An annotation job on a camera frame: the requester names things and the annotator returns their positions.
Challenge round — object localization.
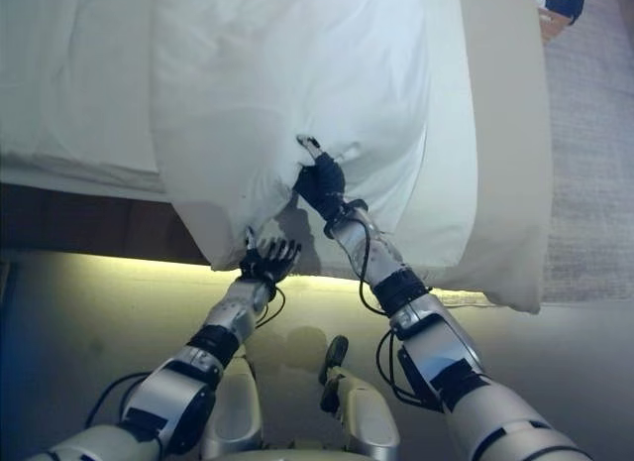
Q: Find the grey area rug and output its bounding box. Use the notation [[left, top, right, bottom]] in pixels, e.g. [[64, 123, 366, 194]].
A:
[[425, 0, 634, 309]]

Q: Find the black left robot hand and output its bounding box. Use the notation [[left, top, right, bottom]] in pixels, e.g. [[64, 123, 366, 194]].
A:
[[239, 227, 304, 287]]

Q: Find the robot torso white shell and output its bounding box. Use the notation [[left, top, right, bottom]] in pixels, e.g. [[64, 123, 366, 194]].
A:
[[212, 445, 398, 461]]

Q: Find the robot leg and foot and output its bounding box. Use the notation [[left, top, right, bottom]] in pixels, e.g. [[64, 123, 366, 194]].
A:
[[318, 334, 403, 461], [199, 341, 264, 461]]

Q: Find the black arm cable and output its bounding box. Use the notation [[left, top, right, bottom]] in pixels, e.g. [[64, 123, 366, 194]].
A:
[[346, 198, 438, 408], [83, 281, 287, 430]]

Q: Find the robot left leg and foot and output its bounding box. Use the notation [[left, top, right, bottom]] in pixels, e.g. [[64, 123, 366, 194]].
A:
[[199, 341, 264, 461]]

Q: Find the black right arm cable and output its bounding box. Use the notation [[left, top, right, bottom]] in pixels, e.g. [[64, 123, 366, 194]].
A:
[[346, 198, 438, 408]]

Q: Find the dark wooden bed frame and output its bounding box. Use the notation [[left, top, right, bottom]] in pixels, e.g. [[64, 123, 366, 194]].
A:
[[0, 181, 213, 265]]

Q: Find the white duvet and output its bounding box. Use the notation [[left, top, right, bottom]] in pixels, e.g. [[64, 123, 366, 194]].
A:
[[148, 0, 479, 287]]

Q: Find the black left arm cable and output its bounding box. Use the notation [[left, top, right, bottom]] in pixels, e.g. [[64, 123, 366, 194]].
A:
[[83, 281, 287, 430]]

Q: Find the robot right leg and foot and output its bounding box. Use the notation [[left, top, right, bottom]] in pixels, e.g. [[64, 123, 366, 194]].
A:
[[318, 334, 403, 461]]

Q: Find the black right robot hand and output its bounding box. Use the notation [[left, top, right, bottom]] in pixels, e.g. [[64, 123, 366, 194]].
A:
[[291, 134, 348, 220]]

